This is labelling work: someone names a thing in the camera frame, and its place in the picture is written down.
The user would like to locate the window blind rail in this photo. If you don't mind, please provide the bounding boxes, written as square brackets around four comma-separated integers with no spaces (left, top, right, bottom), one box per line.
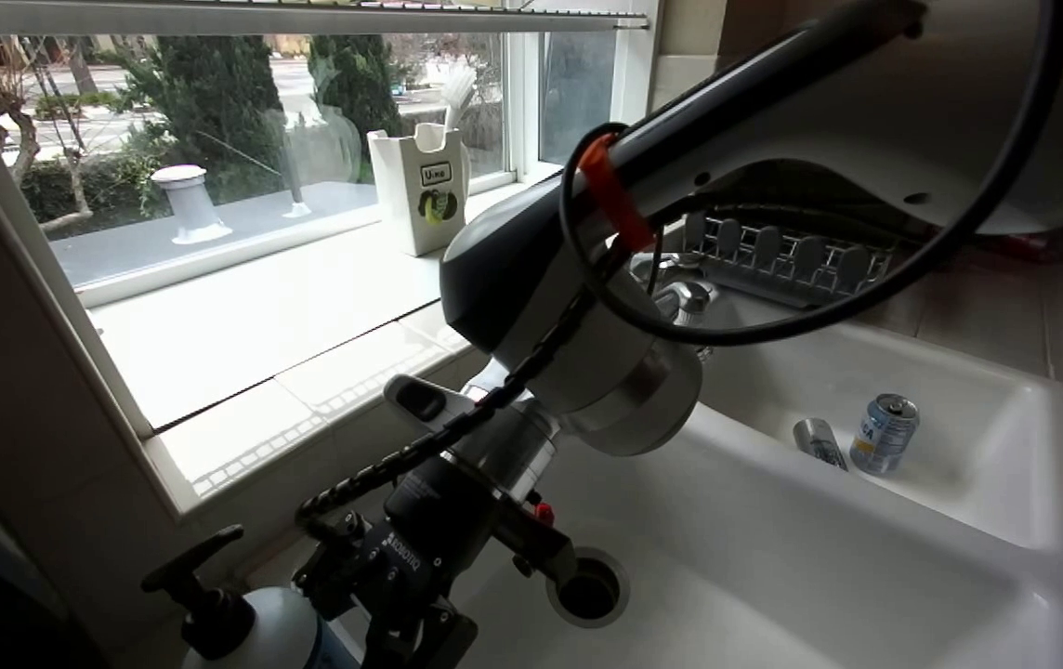
[0,0,659,38]

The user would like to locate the black braided cable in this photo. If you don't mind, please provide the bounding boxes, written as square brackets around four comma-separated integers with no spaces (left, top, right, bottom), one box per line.
[291,285,608,524]

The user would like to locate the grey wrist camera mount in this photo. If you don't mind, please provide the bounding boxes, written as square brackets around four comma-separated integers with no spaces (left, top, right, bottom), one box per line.
[379,372,488,431]

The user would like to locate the wire dish rack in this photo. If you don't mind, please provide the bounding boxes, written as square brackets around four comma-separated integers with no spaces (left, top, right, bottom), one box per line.
[675,200,914,302]

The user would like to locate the white window frame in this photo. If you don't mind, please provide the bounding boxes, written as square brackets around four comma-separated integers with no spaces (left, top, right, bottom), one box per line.
[0,0,659,514]

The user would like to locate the orange tape strap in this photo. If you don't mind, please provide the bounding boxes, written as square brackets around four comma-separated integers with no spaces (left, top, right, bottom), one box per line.
[575,130,663,254]

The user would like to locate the chrome sink faucet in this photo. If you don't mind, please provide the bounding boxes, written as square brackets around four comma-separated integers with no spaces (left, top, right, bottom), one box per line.
[629,245,721,326]

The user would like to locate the white carton with green print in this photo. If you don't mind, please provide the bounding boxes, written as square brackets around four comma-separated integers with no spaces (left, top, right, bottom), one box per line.
[365,120,476,259]

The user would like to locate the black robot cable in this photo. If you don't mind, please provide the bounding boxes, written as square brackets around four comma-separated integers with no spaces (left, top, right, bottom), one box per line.
[559,0,1063,349]

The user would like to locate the dark green conifer tree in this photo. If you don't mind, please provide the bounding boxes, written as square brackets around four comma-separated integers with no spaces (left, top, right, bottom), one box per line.
[306,32,411,183]
[117,32,301,208]

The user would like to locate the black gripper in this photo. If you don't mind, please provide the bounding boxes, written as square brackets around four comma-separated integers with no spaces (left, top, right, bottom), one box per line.
[291,451,583,669]

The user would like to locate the open blue drink can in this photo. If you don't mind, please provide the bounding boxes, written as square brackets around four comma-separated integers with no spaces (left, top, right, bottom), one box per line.
[846,392,927,480]

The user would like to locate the white double basin sink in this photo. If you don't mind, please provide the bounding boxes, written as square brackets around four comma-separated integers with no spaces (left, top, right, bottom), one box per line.
[430,290,1063,669]

